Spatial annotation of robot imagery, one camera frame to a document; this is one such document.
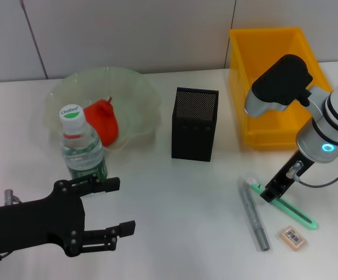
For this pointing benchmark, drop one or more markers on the clear water bottle green label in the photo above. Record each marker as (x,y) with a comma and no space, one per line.
(81,151)

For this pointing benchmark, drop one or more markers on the orange knitted toy fruit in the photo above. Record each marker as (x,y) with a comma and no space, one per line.
(104,125)

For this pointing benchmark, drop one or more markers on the green glass fruit plate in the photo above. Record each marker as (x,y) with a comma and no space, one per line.
(136,96)

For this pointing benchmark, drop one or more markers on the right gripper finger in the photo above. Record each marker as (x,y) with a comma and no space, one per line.
(271,194)

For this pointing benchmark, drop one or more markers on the beige eraser with barcode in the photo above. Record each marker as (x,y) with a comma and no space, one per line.
(293,238)

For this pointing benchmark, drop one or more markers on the black mesh pen holder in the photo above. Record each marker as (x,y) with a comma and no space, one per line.
(193,137)

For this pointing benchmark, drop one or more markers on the green utility knife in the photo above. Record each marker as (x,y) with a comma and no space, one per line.
(297,214)

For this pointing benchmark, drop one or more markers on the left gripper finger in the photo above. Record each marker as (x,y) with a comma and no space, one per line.
(126,228)
(110,183)

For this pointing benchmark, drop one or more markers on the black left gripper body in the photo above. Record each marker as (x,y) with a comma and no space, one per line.
(34,221)

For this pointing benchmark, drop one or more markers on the yellow plastic bin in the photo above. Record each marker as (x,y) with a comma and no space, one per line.
(241,73)

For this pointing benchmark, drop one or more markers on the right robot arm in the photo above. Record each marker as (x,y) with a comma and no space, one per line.
(279,84)

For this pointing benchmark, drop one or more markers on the grey pen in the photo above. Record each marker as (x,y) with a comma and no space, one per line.
(254,218)

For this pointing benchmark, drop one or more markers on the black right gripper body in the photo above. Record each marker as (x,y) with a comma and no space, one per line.
(288,175)

